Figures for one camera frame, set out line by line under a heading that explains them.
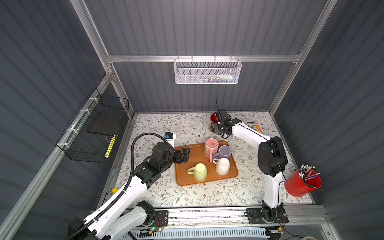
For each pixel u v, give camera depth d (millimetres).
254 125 1116
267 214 654
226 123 733
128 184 480
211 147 870
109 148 679
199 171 790
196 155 987
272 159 547
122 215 555
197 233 706
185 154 671
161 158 558
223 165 822
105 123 774
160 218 725
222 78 917
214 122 1053
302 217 751
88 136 719
